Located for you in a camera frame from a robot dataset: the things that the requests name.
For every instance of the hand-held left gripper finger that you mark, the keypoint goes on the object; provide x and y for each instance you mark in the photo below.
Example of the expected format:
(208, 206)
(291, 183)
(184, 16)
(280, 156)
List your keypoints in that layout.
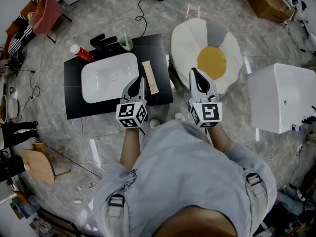
(142, 92)
(130, 90)

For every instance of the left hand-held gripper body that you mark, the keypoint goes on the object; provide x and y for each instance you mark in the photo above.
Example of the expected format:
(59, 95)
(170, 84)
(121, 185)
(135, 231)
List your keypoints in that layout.
(130, 115)

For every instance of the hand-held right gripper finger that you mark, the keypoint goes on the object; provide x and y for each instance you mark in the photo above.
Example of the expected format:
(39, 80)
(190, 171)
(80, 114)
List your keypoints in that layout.
(194, 88)
(208, 84)

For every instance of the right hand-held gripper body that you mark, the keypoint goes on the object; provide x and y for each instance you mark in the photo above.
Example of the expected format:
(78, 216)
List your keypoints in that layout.
(208, 111)

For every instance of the beige cosmetic squeeze tube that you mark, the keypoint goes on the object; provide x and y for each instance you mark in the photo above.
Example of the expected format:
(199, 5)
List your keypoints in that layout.
(150, 78)

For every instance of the person's left forearm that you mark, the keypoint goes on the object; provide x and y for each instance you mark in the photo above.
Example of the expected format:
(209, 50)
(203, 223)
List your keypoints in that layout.
(129, 147)

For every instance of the person's right forearm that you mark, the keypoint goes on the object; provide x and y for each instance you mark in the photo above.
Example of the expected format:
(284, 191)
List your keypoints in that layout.
(218, 139)

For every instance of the person's left white shoe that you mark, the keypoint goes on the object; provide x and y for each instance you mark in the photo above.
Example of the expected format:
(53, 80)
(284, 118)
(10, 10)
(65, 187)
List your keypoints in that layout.
(154, 123)

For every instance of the person's white shoe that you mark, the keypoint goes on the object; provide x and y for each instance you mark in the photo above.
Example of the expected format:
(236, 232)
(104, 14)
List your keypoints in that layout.
(179, 116)
(154, 123)

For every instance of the white sink basin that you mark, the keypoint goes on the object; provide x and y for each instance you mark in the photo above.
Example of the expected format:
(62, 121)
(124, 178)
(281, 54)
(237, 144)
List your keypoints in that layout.
(103, 80)

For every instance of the person's right white shoe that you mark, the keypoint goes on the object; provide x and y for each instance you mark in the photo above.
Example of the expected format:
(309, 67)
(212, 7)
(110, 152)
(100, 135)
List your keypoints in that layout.
(179, 116)

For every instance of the egg-shaped beanbag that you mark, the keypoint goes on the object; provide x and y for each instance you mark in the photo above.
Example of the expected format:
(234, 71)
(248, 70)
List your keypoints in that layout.
(185, 43)

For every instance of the green cup with toothbrush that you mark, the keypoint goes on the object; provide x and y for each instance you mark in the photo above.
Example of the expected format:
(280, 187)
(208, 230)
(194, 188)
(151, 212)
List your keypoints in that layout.
(126, 43)

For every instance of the black faucet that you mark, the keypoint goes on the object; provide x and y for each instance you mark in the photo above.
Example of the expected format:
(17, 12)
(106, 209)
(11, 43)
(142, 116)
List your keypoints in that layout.
(101, 42)

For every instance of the dark vanity cabinet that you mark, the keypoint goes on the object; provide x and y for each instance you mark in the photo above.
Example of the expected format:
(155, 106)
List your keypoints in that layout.
(74, 88)

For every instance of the person's grey shirt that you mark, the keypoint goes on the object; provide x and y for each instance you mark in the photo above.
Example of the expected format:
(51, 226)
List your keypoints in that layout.
(185, 167)

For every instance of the red bottle with white cap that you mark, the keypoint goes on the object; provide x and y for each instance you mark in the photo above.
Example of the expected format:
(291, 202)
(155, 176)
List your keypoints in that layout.
(82, 53)

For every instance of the white box appliance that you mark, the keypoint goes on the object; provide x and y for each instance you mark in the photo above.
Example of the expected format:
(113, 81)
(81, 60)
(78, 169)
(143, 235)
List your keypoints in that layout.
(274, 97)

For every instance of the small blue white bottle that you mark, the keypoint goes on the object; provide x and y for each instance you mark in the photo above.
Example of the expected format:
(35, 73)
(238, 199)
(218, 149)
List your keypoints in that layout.
(296, 128)

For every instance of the cardboard box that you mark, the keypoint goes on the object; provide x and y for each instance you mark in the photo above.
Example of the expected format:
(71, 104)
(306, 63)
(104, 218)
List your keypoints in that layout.
(266, 1)

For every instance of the wooden stool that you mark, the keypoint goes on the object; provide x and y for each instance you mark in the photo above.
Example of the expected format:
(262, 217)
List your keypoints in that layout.
(37, 163)

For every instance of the pink cloth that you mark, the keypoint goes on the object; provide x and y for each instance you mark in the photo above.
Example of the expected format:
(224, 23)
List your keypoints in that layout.
(47, 13)

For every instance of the striped black white cloth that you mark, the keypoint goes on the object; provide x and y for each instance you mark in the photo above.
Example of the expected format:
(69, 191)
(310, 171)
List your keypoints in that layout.
(19, 39)

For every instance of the black monitor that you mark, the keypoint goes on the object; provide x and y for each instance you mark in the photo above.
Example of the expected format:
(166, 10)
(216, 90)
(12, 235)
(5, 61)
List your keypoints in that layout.
(11, 168)

